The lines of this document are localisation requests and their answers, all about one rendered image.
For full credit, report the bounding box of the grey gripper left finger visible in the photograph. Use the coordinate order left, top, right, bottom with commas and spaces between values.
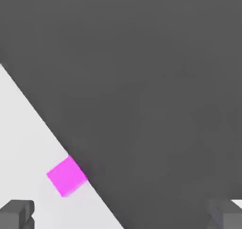
0, 199, 35, 229

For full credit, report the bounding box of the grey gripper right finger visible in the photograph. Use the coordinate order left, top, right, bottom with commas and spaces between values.
207, 199, 242, 229

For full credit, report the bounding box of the small magenta cube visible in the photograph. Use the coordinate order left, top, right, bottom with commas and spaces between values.
46, 155, 89, 198

